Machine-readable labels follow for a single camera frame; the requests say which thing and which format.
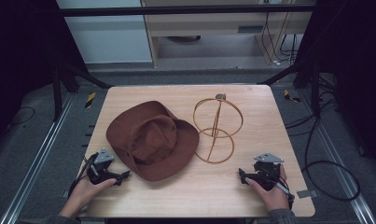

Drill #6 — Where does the person's left hand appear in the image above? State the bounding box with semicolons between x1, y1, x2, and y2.
59;176;118;219

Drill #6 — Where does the gold wire hat stand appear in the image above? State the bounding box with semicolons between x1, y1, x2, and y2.
192;92;244;165

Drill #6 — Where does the aluminium floor rail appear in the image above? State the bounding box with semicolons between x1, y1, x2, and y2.
299;89;376;224
0;92;76;224

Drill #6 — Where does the black curtain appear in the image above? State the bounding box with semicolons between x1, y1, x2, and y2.
292;0;376;175
0;0;90;157

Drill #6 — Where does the black yellow striped tape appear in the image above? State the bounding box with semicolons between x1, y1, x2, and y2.
283;89;302;104
84;91;97;109

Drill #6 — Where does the brown felt hat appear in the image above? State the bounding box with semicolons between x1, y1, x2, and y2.
105;100;201;182

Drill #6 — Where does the person's right hand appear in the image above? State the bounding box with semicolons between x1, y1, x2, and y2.
244;164;291;213

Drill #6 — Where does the bundle of desk cables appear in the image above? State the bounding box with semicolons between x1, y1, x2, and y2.
260;11;299;67

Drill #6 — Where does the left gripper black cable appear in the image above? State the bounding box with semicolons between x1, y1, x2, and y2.
67;154;98;200

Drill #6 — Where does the long black floor cable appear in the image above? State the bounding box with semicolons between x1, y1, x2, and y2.
284;92;361;203

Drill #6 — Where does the black horizontal frame bar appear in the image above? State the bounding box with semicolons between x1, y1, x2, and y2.
56;4;318;18

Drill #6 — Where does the black metal stand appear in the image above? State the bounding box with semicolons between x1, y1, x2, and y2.
51;60;115;122
259;60;322;118

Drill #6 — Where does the grey metal bracket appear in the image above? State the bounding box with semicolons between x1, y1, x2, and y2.
296;189;319;200

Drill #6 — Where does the white cabinet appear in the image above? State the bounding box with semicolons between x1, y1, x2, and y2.
56;0;153;65

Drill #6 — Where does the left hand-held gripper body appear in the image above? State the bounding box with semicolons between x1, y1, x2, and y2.
86;147;122;187

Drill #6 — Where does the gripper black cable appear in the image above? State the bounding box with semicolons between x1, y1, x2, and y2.
67;154;98;200
273;178;296;210

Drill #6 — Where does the light wooden desk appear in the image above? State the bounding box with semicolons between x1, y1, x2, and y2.
140;0;318;68

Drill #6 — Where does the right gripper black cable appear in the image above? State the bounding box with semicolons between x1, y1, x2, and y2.
273;178;296;210

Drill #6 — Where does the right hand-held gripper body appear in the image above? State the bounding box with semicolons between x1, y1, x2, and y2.
250;152;285;191

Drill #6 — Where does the thin black floor cable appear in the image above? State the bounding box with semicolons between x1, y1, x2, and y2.
7;105;36;129

